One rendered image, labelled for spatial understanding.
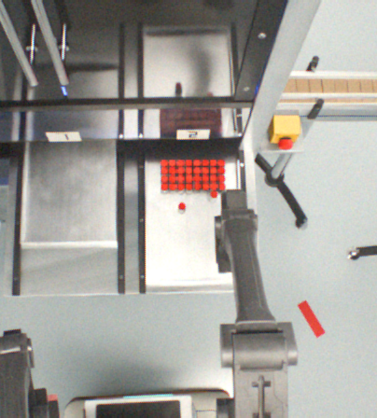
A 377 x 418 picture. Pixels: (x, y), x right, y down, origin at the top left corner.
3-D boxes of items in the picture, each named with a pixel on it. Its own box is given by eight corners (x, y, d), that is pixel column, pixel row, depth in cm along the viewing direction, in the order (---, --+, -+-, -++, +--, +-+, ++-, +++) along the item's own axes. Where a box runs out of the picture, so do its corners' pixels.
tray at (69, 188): (28, 130, 169) (25, 125, 165) (117, 128, 170) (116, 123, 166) (22, 245, 160) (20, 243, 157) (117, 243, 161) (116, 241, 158)
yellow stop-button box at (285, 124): (268, 119, 164) (272, 108, 157) (293, 119, 164) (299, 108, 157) (270, 145, 162) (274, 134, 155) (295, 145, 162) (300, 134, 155)
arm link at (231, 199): (215, 229, 116) (258, 228, 116) (213, 176, 121) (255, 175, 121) (213, 249, 127) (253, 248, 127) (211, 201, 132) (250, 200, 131)
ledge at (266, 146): (256, 110, 175) (257, 107, 173) (299, 109, 175) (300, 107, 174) (258, 154, 171) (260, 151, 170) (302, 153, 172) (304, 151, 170)
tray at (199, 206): (146, 163, 167) (146, 160, 164) (237, 163, 168) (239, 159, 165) (146, 284, 159) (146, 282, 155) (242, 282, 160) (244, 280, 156)
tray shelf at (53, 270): (12, 132, 170) (10, 131, 169) (250, 129, 173) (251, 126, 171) (5, 297, 158) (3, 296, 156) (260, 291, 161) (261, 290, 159)
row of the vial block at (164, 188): (160, 188, 165) (160, 182, 161) (224, 187, 166) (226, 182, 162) (160, 195, 165) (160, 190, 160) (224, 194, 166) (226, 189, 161)
